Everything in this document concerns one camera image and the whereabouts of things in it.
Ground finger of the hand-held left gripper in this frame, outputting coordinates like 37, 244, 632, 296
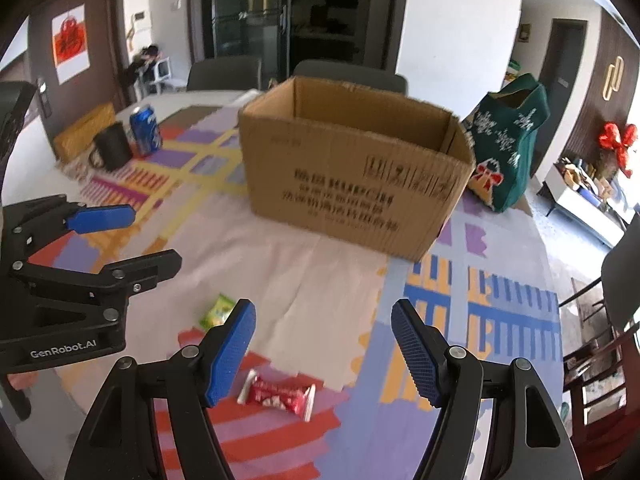
10, 248, 184, 322
2, 194, 137, 262

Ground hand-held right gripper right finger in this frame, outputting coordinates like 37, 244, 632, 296
390, 298, 583, 480

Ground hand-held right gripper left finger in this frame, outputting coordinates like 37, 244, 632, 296
65, 298, 257, 480

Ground small yellow-green candy packet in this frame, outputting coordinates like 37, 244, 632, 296
199, 294, 236, 332

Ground red snack packet serrated ends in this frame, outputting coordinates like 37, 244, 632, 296
236, 369, 318, 422

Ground brown cardboard box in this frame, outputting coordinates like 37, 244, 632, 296
237, 76, 477, 263

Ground black mug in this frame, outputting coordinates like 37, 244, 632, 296
88, 122, 134, 172

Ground yellow bag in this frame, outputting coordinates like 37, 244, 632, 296
52, 102, 119, 164

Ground blue drink can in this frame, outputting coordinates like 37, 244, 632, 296
129, 105, 164, 157

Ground colourful patterned tablecloth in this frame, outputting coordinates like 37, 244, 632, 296
0, 89, 566, 480

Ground small white chair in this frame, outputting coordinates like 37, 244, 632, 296
145, 57, 174, 95

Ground red and white door poster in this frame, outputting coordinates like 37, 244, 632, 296
51, 4, 91, 86

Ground brown wooden chair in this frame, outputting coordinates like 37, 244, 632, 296
561, 280, 640, 480

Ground grey chair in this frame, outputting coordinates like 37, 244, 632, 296
186, 56, 264, 92
292, 59, 409, 96

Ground brown wooden door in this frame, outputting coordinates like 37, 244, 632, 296
26, 0, 132, 142

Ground dark upholstered chair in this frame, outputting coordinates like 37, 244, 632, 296
600, 219, 640, 332

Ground white low cabinet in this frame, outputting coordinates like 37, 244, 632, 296
542, 157, 629, 247

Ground green knitted bag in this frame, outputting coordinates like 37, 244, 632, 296
464, 72, 550, 214

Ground glass sliding door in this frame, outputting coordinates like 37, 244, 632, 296
189, 0, 401, 77

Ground red ribbon bow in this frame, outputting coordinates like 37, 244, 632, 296
597, 121, 640, 179

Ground gold wall ornament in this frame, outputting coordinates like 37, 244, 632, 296
602, 56, 625, 104

